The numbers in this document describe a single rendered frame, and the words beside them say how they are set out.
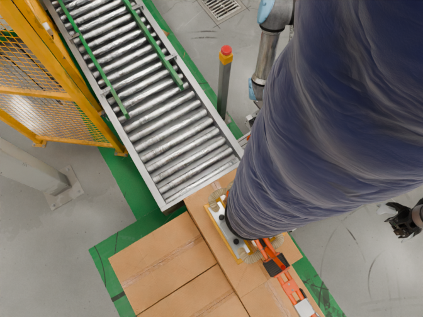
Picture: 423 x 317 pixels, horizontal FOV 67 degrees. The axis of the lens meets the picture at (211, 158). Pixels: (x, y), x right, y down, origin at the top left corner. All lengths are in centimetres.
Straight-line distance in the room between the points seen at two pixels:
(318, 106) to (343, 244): 268
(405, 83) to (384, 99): 3
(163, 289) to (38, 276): 121
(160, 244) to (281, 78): 192
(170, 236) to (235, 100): 148
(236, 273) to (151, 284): 65
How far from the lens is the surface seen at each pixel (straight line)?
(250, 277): 179
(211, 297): 219
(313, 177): 39
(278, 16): 150
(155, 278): 220
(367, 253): 301
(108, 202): 289
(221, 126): 231
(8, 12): 155
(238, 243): 165
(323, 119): 28
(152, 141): 235
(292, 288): 157
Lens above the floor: 272
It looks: 73 degrees down
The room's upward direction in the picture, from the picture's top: 1 degrees clockwise
